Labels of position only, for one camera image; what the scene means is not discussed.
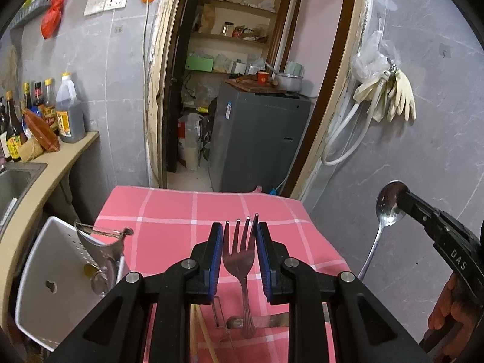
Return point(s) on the metal wall shelf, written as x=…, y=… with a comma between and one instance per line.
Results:
x=25, y=15

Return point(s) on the right hand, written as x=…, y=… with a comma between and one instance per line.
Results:
x=448, y=305

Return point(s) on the wooden chopstick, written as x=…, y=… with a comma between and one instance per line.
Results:
x=206, y=335

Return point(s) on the red plastic bag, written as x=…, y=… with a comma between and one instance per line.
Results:
x=52, y=19

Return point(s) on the grey washing machine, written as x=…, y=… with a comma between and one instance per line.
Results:
x=255, y=138

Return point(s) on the steel fork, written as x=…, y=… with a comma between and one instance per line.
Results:
x=238, y=260

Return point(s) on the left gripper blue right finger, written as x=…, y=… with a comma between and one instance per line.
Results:
x=271, y=256

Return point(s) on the steel kitchen sink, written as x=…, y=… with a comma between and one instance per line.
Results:
x=15, y=181

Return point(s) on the white wall switch socket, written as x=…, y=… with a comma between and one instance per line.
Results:
x=94, y=7

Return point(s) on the orange snack packet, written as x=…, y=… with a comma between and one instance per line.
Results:
x=41, y=131

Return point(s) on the dark sauce bottle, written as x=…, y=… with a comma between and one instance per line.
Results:
x=13, y=133

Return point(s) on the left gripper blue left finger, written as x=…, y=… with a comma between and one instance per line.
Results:
x=204, y=280

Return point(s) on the green box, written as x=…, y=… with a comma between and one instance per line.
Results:
x=197, y=63

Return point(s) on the steel spoon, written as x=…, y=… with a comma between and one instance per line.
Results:
x=388, y=213

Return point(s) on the cream rubber gloves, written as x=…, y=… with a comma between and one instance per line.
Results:
x=396, y=97

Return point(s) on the white perforated utensil holder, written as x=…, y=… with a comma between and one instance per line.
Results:
x=61, y=283

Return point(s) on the large soy sauce jug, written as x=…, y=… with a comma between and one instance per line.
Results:
x=70, y=117

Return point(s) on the red cup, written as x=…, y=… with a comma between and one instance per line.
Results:
x=263, y=77

